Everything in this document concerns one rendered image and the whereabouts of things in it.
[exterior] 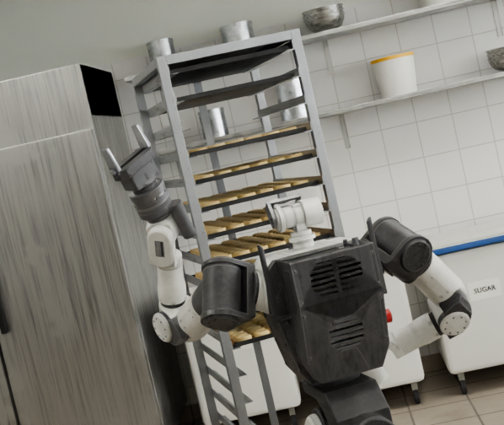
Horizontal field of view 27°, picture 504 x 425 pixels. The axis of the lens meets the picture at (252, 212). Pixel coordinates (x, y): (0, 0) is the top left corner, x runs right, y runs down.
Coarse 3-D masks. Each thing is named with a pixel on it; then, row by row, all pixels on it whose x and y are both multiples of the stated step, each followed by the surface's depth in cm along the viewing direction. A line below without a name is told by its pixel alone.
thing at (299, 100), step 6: (300, 96) 348; (282, 102) 370; (288, 102) 363; (294, 102) 356; (300, 102) 350; (306, 102) 344; (264, 108) 396; (270, 108) 388; (276, 108) 379; (282, 108) 372; (288, 108) 356; (258, 114) 406; (264, 114) 398; (270, 114) 380
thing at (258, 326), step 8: (256, 320) 370; (264, 320) 366; (240, 328) 369; (248, 328) 358; (256, 328) 355; (264, 328) 353; (232, 336) 356; (240, 336) 346; (248, 336) 344; (256, 336) 346
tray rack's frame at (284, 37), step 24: (216, 48) 337; (240, 48) 339; (264, 48) 378; (144, 72) 361; (264, 96) 404; (144, 120) 393; (264, 120) 404; (216, 168) 402; (264, 360) 407; (264, 384) 407; (216, 408) 401
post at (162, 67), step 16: (160, 64) 333; (160, 80) 334; (176, 112) 334; (176, 128) 334; (176, 144) 334; (192, 176) 336; (192, 192) 336; (192, 208) 336; (208, 256) 337; (224, 336) 339; (224, 352) 339; (240, 400) 340; (240, 416) 340
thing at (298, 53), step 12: (300, 36) 344; (300, 48) 344; (300, 60) 344; (300, 72) 344; (300, 84) 346; (312, 96) 345; (312, 108) 345; (312, 120) 345; (312, 132) 346; (324, 156) 346; (324, 168) 346; (324, 180) 346; (324, 192) 348; (336, 204) 347; (336, 216) 347; (336, 228) 347
